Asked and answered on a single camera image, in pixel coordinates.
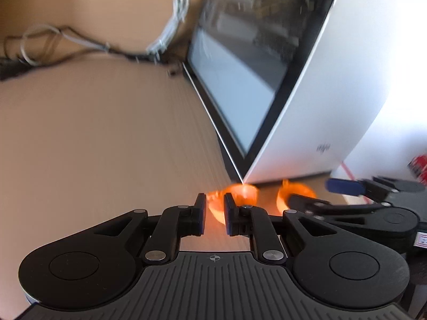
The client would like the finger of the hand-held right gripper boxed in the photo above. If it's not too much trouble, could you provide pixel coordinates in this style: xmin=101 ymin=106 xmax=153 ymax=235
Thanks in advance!
xmin=325 ymin=176 xmax=427 ymax=205
xmin=286 ymin=193 xmax=388 ymax=222

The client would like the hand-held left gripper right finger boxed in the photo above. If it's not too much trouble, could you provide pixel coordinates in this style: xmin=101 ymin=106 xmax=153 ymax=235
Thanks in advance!
xmin=223 ymin=193 xmax=338 ymax=266

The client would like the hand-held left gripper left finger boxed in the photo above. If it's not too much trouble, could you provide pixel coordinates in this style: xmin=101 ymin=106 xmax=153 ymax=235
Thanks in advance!
xmin=94 ymin=193 xmax=207 ymax=264

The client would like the orange plastic toy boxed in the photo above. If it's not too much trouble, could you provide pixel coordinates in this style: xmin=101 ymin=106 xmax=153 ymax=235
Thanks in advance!
xmin=206 ymin=183 xmax=260 ymax=225
xmin=276 ymin=179 xmax=318 ymax=214

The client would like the red can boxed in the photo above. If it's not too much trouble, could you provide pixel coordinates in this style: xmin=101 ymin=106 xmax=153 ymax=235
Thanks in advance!
xmin=408 ymin=154 xmax=427 ymax=185

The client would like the white appliance with dark panel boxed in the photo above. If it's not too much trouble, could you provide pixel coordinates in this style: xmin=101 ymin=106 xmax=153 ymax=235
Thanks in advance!
xmin=182 ymin=0 xmax=412 ymax=185

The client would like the black cable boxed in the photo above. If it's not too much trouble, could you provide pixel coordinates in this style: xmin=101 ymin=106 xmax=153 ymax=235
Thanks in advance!
xmin=0 ymin=47 xmax=182 ymax=81

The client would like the white cable bundle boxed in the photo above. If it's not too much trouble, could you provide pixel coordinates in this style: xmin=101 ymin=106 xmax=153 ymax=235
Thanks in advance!
xmin=146 ymin=0 xmax=191 ymax=59

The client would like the grey looped cable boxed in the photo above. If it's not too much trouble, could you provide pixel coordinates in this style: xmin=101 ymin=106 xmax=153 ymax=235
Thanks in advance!
xmin=18 ymin=24 xmax=112 ymax=65

